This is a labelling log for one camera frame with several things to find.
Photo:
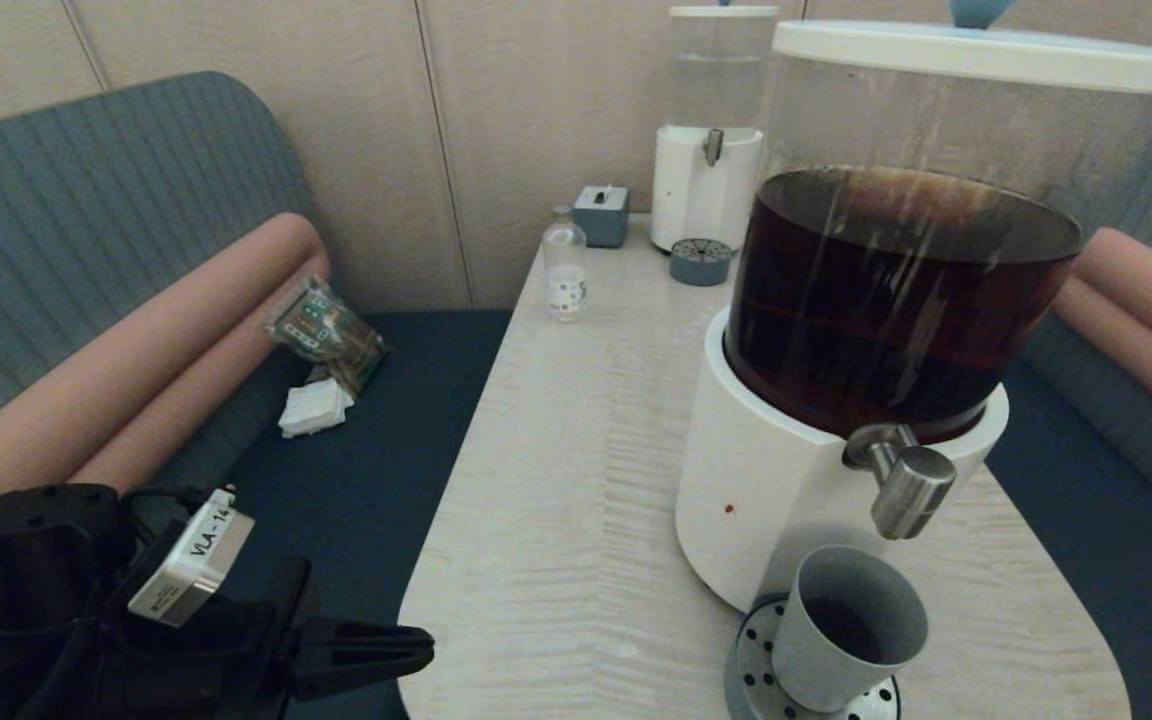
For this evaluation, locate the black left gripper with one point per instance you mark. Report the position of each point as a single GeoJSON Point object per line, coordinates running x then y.
{"type": "Point", "coordinates": [216, 660]}

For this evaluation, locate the grey plastic cup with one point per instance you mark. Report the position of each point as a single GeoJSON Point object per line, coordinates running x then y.
{"type": "Point", "coordinates": [816, 660]}

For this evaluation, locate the large steel dispenser tap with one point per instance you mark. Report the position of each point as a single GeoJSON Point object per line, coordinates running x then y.
{"type": "Point", "coordinates": [911, 490]}

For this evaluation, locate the dark blue bench seat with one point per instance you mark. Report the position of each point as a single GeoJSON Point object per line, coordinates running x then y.
{"type": "Point", "coordinates": [366, 450]}
{"type": "Point", "coordinates": [1136, 600]}

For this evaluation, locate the white folded napkins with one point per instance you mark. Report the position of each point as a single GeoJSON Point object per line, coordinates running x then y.
{"type": "Point", "coordinates": [314, 410]}

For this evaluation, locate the green printed snack packet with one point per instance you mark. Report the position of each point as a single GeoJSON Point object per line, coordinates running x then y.
{"type": "Point", "coordinates": [321, 330]}

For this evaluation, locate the large perforated steel drip tray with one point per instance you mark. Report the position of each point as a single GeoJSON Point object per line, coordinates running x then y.
{"type": "Point", "coordinates": [748, 660]}

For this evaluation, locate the clear plastic bottle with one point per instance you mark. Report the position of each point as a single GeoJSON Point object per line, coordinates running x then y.
{"type": "Point", "coordinates": [566, 279]}

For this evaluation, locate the large dispenser with brown tea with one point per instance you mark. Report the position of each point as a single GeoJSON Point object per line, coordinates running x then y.
{"type": "Point", "coordinates": [776, 470]}

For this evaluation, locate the grey tissue box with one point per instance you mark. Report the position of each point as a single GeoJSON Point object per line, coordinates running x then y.
{"type": "Point", "coordinates": [601, 220]}

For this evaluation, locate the small grey drip tray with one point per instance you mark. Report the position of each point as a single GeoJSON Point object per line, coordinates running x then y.
{"type": "Point", "coordinates": [701, 266]}

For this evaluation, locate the grey-blue ribbed bench backrest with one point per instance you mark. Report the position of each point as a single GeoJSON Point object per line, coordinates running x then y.
{"type": "Point", "coordinates": [1126, 430]}
{"type": "Point", "coordinates": [86, 200]}

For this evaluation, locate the small dispenser with clear water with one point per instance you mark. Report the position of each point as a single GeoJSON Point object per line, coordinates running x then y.
{"type": "Point", "coordinates": [701, 198]}

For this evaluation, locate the small steel dispenser tap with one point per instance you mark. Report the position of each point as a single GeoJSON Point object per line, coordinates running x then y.
{"type": "Point", "coordinates": [712, 148]}

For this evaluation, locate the small white dispenser lid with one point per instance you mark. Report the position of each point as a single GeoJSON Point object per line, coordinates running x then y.
{"type": "Point", "coordinates": [723, 11]}

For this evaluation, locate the large white dispenser lid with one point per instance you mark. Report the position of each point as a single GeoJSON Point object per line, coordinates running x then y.
{"type": "Point", "coordinates": [986, 58]}

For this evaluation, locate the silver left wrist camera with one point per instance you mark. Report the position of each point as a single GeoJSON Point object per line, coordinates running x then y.
{"type": "Point", "coordinates": [191, 560]}

